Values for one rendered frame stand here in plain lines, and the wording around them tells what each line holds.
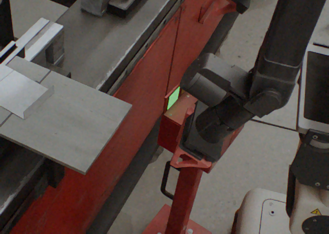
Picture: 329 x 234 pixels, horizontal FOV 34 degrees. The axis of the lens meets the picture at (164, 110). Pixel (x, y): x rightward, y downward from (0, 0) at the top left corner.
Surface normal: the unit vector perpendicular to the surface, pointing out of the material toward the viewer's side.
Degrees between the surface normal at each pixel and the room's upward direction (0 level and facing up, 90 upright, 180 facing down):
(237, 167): 0
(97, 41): 0
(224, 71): 22
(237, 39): 0
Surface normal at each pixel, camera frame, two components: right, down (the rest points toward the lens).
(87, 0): -0.41, 0.64
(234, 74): 0.54, -0.48
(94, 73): 0.12, -0.66
